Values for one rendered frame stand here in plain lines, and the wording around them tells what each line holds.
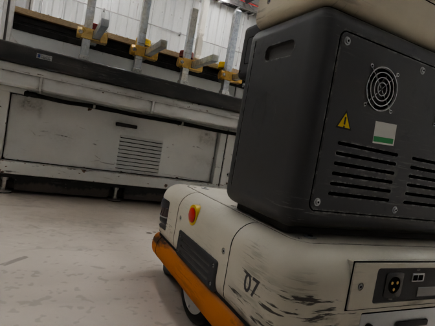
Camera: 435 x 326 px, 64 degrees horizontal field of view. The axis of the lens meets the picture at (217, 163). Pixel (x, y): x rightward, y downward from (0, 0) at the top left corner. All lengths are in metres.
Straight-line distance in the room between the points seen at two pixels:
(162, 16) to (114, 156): 7.84
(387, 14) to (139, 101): 1.35
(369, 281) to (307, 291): 0.13
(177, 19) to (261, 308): 9.38
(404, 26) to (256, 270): 0.54
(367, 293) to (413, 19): 0.52
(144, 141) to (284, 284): 1.63
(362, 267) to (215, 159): 1.71
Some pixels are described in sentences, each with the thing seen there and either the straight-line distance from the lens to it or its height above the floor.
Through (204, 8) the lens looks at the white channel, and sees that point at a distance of 3.12.
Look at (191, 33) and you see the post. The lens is 1.96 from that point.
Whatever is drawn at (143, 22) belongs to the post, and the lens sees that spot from 1.89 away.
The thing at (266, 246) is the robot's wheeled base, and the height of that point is 0.26.
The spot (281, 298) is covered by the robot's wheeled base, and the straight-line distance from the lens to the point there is 0.59.
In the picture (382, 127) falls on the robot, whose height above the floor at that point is 0.50.
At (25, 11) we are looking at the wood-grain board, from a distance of 2.03.
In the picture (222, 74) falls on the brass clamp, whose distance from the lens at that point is 2.00.
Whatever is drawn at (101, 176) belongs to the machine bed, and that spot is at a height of 0.14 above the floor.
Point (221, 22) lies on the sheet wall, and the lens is 10.30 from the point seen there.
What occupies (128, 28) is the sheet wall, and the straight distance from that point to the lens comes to 9.41.
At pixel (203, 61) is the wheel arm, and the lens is 1.78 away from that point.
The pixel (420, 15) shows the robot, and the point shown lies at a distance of 0.84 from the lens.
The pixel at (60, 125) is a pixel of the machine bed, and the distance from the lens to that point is 2.03.
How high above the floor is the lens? 0.42
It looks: 3 degrees down
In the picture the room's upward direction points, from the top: 10 degrees clockwise
